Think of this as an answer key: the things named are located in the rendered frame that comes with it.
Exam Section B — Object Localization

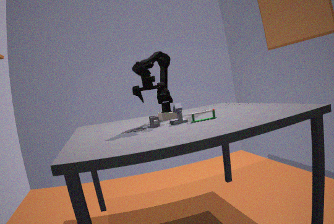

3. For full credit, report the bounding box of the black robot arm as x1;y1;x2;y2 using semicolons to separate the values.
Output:
132;51;173;113

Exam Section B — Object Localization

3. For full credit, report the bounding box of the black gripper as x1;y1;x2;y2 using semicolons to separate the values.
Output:
133;75;165;102

